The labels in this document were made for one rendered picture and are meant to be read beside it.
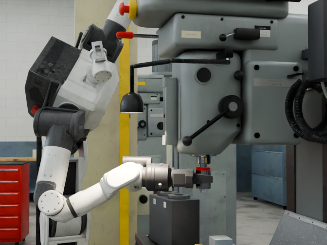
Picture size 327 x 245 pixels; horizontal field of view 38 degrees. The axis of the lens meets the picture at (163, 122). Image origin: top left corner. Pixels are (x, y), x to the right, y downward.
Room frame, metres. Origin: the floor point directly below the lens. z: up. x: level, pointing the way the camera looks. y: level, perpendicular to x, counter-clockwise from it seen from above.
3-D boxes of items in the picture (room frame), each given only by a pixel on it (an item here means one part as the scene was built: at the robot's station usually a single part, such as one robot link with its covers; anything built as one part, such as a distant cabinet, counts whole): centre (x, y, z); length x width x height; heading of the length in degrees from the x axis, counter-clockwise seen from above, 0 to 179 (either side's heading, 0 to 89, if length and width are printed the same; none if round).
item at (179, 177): (1.52, -0.04, 1.23); 0.13 x 0.12 x 0.10; 175
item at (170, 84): (1.49, -0.02, 1.44); 0.04 x 0.04 x 0.21; 13
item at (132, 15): (1.46, 0.10, 1.76); 0.06 x 0.02 x 0.06; 13
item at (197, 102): (1.52, -0.13, 1.47); 0.21 x 0.19 x 0.32; 13
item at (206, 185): (1.52, -0.13, 1.23); 0.05 x 0.05 x 0.06
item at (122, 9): (1.46, 0.12, 1.76); 0.04 x 0.03 x 0.04; 13
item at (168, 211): (1.91, -0.04, 1.04); 0.22 x 0.12 x 0.20; 24
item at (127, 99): (1.45, 0.10, 1.47); 0.07 x 0.07 x 0.06
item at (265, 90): (1.56, -0.32, 1.47); 0.24 x 0.19 x 0.26; 13
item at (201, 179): (1.48, -0.12, 1.23); 0.06 x 0.02 x 0.03; 85
